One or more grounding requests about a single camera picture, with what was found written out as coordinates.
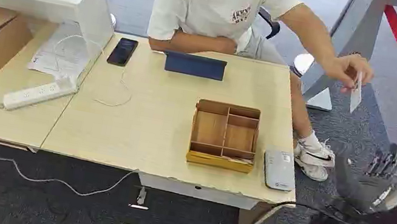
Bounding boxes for person's left hand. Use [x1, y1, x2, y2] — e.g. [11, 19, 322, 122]
[319, 48, 377, 98]

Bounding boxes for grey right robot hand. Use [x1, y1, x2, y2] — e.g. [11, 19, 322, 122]
[322, 126, 397, 219]

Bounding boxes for white card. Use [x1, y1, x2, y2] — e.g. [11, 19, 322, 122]
[347, 71, 367, 115]

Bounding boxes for grey metal stand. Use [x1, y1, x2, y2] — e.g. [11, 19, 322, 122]
[296, 0, 397, 123]

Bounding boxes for white sneaker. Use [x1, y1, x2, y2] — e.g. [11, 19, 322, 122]
[288, 133, 340, 185]

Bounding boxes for white card reader device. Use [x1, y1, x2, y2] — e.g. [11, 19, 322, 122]
[258, 148, 302, 194]

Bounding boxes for black chair armrest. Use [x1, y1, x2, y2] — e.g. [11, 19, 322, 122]
[253, 5, 285, 42]

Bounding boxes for wooden compartment box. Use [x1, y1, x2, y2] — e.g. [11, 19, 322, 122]
[184, 98, 265, 176]

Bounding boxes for person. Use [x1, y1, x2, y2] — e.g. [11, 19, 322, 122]
[126, 0, 387, 189]

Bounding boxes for blue tablet case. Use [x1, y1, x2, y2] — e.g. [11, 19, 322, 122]
[161, 49, 228, 83]

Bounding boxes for white plug adapter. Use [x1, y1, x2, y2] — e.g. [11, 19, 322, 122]
[127, 183, 154, 212]

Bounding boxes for black smartphone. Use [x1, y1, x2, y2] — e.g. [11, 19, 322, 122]
[105, 34, 140, 70]

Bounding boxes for crumpled printed paper sheet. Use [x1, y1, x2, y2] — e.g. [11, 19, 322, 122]
[25, 15, 97, 88]

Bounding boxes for white power strip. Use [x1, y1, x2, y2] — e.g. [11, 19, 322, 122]
[0, 67, 80, 123]

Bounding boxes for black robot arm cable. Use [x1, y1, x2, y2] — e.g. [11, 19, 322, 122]
[247, 193, 333, 224]

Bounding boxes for thin white charging cable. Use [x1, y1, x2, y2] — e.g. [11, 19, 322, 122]
[44, 30, 142, 111]

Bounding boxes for white floor cable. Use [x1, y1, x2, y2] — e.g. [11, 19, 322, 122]
[0, 145, 140, 206]

